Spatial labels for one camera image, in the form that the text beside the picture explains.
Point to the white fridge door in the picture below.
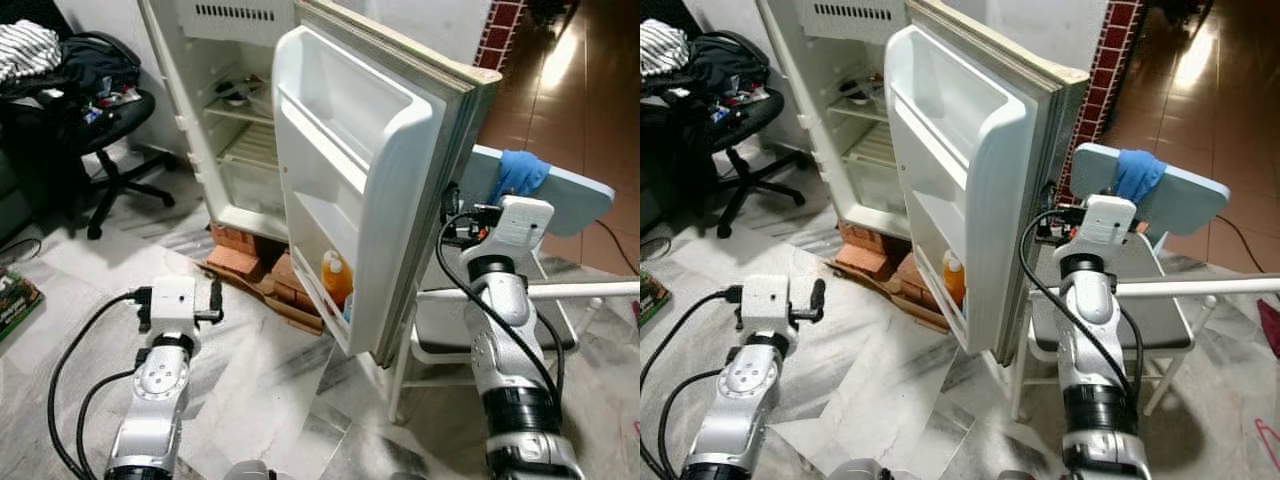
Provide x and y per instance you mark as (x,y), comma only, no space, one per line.
(400,200)
(1000,200)

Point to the orange juice bottle white cap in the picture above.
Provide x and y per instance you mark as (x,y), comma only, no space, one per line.
(954,280)
(336,282)

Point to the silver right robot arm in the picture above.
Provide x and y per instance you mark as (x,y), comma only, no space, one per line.
(505,300)
(1090,300)

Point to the white fridge body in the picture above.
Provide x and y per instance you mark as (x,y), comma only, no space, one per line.
(195,60)
(810,60)

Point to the brown cardboard sheet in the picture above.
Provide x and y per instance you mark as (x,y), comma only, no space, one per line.
(250,293)
(880,292)

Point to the red brick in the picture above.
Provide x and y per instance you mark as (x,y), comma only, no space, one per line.
(915,285)
(292,285)
(862,255)
(238,255)

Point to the royal blue cloth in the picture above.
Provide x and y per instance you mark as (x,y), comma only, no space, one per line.
(1140,175)
(518,172)

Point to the white chair light blue backrest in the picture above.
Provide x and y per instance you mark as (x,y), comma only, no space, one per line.
(1190,195)
(560,195)

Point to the clear crisper drawer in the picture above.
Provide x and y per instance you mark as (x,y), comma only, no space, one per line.
(255,190)
(878,188)

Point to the white horizontal bar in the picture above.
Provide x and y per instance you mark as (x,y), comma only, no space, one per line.
(1220,287)
(590,290)

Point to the green printed box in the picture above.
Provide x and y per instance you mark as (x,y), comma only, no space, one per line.
(652,300)
(15,305)

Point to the silver robot left leg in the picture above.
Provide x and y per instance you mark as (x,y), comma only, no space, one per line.
(248,472)
(860,471)

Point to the red tiled pillar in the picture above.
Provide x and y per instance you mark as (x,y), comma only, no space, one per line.
(500,30)
(1115,60)

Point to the black office chair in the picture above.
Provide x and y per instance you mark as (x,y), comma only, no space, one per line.
(745,120)
(110,120)

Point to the small dark bowl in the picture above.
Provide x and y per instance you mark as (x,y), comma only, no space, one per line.
(236,97)
(862,97)

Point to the dark red cloth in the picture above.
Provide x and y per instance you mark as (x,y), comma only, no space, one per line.
(1270,328)

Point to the black clothes pile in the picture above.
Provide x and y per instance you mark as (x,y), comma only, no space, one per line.
(100,62)
(730,62)

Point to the black white striped cloth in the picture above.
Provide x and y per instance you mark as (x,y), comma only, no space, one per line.
(662,48)
(28,50)

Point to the white vented freezer flap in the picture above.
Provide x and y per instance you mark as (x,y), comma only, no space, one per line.
(860,20)
(235,22)

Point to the pink clothes hanger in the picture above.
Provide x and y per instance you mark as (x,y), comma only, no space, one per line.
(1268,440)

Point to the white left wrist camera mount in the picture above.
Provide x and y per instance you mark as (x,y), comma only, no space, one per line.
(180,300)
(768,300)

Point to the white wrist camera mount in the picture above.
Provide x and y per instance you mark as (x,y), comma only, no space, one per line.
(525,222)
(1108,220)
(180,300)
(768,300)

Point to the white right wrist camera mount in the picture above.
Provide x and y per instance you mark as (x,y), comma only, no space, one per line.
(1108,220)
(525,222)

